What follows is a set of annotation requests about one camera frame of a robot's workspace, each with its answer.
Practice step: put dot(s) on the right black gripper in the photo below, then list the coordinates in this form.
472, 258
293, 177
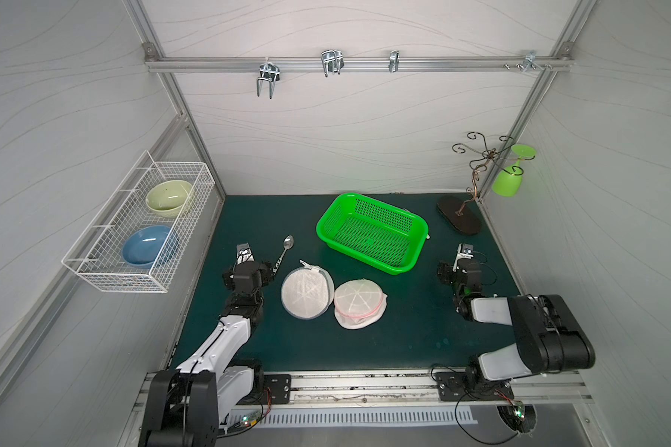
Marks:
462, 265

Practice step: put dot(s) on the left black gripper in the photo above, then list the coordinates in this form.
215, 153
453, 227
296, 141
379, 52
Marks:
245, 264

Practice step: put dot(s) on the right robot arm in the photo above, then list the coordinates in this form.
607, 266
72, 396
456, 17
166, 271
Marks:
547, 337

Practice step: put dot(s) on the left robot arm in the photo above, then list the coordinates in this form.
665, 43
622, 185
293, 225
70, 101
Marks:
185, 405

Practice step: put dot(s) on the metal spoon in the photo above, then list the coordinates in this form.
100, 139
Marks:
288, 243

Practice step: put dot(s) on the green plastic basket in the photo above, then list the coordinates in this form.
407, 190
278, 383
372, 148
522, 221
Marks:
373, 232

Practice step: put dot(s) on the bronze cup tree stand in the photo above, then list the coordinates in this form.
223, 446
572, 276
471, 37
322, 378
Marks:
456, 211

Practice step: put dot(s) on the green plastic wine glass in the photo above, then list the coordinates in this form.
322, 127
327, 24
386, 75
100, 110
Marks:
509, 179

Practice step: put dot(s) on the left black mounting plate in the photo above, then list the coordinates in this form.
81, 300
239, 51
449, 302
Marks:
274, 388

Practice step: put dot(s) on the black mounting plate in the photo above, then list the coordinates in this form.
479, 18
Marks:
453, 385
274, 388

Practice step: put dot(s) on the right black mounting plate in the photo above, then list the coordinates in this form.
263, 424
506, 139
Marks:
453, 385

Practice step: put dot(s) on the light green bowl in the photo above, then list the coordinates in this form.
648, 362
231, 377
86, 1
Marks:
170, 199

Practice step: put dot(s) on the blue bowl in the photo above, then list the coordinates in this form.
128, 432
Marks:
151, 246

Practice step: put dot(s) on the double prong metal hook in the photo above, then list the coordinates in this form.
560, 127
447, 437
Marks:
269, 74

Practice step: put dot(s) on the small flat metal hook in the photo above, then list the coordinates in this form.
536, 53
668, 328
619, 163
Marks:
394, 61

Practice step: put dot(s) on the looped metal hook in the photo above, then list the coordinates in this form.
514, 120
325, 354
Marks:
332, 62

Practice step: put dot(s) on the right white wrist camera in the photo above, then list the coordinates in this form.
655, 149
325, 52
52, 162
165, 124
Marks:
464, 257

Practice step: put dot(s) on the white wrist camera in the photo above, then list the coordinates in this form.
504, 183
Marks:
244, 253
464, 257

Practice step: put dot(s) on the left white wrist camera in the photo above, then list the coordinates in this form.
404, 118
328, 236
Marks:
244, 253

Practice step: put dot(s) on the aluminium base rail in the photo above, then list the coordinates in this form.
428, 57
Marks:
415, 387

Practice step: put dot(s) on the white wire wall basket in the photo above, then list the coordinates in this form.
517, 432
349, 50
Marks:
96, 256

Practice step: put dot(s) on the white slotted cable duct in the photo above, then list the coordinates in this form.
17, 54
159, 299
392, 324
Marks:
379, 417

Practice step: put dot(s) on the round floor cable port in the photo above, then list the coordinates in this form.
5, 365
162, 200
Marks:
520, 418

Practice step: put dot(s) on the aluminium top rail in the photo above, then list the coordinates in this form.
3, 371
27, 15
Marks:
377, 64

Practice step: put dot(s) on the right metal rail hook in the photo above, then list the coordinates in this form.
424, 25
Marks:
529, 64

